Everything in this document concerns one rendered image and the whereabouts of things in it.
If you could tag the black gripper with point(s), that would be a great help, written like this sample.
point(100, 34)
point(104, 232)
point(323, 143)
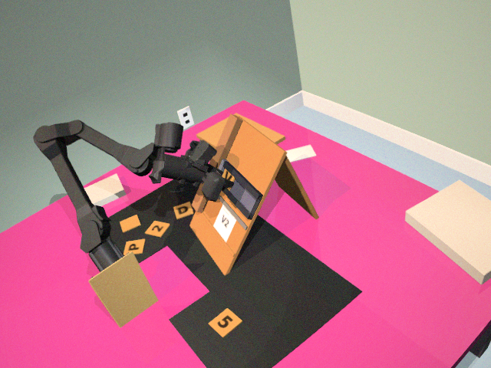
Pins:
point(213, 181)

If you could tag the cream flat rectangular card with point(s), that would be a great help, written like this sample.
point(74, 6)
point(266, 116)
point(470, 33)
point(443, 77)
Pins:
point(299, 153)

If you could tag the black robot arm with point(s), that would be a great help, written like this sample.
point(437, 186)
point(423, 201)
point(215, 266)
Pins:
point(92, 219)

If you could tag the white paper ticket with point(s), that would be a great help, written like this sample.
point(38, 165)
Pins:
point(224, 223)

